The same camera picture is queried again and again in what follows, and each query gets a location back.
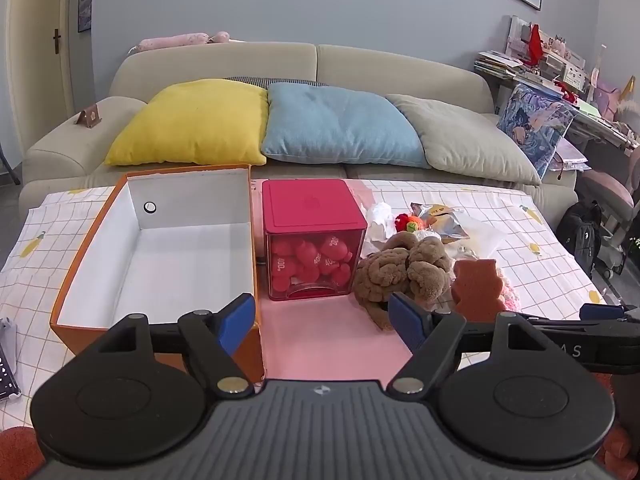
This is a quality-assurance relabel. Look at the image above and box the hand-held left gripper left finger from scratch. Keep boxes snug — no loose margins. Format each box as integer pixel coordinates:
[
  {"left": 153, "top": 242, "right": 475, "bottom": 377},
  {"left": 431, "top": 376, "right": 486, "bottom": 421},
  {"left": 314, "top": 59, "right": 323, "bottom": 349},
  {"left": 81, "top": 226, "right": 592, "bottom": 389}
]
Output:
[{"left": 92, "top": 293, "right": 257, "bottom": 401}]

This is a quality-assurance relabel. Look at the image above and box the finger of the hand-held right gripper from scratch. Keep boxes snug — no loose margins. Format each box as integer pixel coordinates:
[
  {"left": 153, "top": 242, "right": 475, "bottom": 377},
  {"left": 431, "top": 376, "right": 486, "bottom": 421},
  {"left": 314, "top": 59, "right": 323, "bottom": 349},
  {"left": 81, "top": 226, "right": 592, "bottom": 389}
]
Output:
[
  {"left": 520, "top": 316, "right": 640, "bottom": 376},
  {"left": 581, "top": 304, "right": 640, "bottom": 322}
]

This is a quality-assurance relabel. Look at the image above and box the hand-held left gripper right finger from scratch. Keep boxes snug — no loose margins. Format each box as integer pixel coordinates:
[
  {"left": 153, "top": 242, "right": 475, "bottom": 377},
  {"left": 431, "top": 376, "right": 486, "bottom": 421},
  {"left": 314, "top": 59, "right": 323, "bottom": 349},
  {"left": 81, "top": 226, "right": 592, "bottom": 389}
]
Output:
[{"left": 387, "top": 292, "right": 551, "bottom": 395}]

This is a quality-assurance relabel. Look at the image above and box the orange cardboard box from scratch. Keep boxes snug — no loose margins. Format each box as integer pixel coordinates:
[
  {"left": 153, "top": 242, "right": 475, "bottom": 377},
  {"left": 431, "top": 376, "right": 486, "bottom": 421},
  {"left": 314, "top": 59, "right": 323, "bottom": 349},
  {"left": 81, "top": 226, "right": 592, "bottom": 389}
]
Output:
[{"left": 49, "top": 163, "right": 266, "bottom": 383}]

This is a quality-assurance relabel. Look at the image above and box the orange crochet ball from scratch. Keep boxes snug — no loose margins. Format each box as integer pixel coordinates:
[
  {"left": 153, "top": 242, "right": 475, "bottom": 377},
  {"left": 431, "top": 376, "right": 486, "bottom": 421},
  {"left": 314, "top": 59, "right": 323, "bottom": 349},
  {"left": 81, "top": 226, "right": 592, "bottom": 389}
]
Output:
[{"left": 395, "top": 212, "right": 439, "bottom": 234}]

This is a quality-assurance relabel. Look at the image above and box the silver snack packet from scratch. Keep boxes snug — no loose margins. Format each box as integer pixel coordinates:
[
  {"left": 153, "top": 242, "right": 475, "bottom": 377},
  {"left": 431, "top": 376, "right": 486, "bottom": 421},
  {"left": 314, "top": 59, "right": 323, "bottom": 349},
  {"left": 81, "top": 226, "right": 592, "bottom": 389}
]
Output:
[{"left": 410, "top": 202, "right": 471, "bottom": 245}]

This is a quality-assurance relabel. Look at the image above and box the brown plush toy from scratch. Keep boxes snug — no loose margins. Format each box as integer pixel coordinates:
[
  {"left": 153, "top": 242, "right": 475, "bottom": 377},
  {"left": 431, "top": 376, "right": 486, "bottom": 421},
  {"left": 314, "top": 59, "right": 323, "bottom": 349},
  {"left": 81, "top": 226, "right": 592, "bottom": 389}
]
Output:
[{"left": 352, "top": 232, "right": 454, "bottom": 331}]

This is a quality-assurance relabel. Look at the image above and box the black backpack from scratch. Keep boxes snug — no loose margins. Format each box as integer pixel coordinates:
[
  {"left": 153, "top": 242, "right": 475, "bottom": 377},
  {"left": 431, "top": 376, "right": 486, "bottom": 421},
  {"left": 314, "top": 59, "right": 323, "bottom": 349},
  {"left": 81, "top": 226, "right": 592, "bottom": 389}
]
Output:
[{"left": 556, "top": 201, "right": 604, "bottom": 281}]

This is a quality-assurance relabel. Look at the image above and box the orange bear-shaped sponge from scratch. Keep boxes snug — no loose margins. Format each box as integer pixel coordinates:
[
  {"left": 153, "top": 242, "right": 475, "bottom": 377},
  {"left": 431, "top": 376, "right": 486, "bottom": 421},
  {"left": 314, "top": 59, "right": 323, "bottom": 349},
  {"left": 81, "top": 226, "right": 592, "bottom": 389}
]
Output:
[{"left": 451, "top": 259, "right": 507, "bottom": 323}]

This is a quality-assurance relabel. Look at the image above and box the pink mat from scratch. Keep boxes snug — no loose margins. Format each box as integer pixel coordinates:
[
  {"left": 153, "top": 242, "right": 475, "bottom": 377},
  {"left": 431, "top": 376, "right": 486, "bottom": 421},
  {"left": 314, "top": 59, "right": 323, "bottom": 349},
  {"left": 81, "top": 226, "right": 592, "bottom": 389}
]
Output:
[{"left": 252, "top": 179, "right": 417, "bottom": 384}]

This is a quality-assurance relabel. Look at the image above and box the checked tablecloth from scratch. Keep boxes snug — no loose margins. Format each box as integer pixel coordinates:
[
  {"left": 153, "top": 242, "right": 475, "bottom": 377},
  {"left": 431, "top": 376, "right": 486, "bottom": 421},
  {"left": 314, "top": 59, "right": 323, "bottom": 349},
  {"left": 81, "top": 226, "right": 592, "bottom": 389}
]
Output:
[{"left": 0, "top": 179, "right": 626, "bottom": 461}]

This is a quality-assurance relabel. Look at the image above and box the pink towel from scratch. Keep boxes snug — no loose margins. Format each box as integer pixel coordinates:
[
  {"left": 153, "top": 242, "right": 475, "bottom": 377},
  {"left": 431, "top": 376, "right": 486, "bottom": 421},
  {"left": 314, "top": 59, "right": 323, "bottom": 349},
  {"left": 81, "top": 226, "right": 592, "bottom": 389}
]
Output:
[{"left": 495, "top": 269, "right": 522, "bottom": 312}]

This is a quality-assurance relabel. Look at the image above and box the pile of red foam pieces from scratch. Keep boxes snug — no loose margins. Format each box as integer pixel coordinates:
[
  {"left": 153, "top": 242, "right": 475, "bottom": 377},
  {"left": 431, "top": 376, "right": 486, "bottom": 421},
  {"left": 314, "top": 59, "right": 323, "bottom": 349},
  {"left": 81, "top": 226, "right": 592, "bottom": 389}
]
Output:
[{"left": 270, "top": 234, "right": 354, "bottom": 292}]

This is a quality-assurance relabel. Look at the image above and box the white plastic bag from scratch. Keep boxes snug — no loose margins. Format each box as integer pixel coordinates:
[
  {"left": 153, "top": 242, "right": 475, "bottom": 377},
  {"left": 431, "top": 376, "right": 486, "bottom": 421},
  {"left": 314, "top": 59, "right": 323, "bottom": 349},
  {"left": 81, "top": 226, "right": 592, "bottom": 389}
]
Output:
[{"left": 367, "top": 202, "right": 397, "bottom": 242}]

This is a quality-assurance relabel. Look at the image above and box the pink chair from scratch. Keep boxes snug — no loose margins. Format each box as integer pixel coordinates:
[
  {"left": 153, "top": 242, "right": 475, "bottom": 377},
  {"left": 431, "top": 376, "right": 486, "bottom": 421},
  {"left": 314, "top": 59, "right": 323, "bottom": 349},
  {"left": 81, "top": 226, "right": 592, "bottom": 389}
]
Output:
[{"left": 575, "top": 147, "right": 640, "bottom": 281}]

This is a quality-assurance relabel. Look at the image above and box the clear box with red lid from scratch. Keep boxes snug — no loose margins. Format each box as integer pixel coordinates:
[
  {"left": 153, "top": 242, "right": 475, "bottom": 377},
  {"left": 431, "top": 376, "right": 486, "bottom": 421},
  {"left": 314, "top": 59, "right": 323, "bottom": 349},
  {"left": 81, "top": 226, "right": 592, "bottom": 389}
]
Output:
[{"left": 262, "top": 179, "right": 369, "bottom": 302}]

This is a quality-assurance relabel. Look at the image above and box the beige pillow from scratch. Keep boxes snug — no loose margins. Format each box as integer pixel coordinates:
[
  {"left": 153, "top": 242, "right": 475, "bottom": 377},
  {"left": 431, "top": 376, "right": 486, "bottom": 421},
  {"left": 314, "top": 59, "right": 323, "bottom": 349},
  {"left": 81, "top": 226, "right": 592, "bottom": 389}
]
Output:
[{"left": 386, "top": 93, "right": 543, "bottom": 184}]

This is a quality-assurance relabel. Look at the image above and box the printed figure pillow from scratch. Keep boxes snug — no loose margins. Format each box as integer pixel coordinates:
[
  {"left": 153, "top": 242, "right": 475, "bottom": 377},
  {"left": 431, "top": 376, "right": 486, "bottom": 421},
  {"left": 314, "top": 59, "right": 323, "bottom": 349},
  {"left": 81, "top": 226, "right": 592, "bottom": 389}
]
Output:
[{"left": 496, "top": 83, "right": 577, "bottom": 180}]

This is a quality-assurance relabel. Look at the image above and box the yellow pillow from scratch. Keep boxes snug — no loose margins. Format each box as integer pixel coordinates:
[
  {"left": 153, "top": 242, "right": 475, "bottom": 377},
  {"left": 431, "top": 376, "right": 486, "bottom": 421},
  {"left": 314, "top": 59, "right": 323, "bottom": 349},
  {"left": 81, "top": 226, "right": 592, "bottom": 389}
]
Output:
[{"left": 104, "top": 79, "right": 270, "bottom": 167}]

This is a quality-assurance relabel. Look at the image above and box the blue pillow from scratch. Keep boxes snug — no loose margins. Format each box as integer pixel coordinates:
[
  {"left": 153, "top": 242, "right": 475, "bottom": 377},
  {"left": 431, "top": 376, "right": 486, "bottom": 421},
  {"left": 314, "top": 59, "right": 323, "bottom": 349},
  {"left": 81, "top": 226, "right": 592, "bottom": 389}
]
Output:
[{"left": 260, "top": 82, "right": 432, "bottom": 169}]

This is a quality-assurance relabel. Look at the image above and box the cluttered desk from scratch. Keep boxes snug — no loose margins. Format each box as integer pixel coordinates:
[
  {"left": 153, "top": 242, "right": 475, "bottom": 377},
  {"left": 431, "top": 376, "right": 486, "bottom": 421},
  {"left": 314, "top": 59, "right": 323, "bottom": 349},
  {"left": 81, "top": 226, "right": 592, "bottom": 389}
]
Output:
[{"left": 472, "top": 15, "right": 640, "bottom": 153}]

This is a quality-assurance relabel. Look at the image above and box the striped cloth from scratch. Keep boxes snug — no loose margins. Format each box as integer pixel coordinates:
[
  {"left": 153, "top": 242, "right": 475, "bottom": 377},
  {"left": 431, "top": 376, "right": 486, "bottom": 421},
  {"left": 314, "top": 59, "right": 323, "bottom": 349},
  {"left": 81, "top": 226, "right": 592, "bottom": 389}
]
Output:
[{"left": 224, "top": 76, "right": 328, "bottom": 87}]

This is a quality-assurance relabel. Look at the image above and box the brown phone stand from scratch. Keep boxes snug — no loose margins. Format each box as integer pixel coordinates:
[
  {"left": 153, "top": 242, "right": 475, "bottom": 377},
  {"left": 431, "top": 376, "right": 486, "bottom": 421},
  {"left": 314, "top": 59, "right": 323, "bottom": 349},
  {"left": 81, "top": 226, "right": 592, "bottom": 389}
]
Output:
[{"left": 74, "top": 105, "right": 104, "bottom": 129}]

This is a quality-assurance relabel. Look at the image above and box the beige sofa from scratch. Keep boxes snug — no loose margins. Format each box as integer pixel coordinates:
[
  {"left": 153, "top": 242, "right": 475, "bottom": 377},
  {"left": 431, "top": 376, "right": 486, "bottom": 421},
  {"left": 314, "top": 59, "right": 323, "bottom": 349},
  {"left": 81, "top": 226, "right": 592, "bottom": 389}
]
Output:
[{"left": 22, "top": 40, "right": 581, "bottom": 206}]

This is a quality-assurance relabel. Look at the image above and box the stack of books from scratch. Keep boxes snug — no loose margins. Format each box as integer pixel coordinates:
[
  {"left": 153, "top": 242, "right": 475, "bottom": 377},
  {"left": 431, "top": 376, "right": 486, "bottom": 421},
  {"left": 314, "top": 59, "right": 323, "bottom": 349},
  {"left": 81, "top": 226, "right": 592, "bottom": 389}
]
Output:
[{"left": 474, "top": 50, "right": 524, "bottom": 79}]

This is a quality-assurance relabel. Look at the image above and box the red hanging ornament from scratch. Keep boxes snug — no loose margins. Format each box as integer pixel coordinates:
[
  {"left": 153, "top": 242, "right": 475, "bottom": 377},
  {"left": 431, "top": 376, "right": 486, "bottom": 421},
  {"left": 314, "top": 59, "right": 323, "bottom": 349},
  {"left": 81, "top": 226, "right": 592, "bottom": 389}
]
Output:
[{"left": 527, "top": 23, "right": 547, "bottom": 67}]

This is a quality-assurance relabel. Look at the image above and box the pink bolster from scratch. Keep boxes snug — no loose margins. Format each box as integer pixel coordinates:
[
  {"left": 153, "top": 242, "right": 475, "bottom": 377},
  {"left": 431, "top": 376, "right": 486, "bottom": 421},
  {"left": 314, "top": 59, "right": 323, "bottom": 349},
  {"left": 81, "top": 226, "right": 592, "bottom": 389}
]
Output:
[{"left": 131, "top": 31, "right": 232, "bottom": 54}]

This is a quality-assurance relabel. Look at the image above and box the door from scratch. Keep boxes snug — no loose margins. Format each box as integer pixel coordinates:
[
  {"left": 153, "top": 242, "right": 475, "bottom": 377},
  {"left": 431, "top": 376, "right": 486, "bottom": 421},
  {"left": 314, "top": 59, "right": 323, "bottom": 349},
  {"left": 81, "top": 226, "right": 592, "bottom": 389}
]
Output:
[{"left": 4, "top": 0, "right": 77, "bottom": 128}]

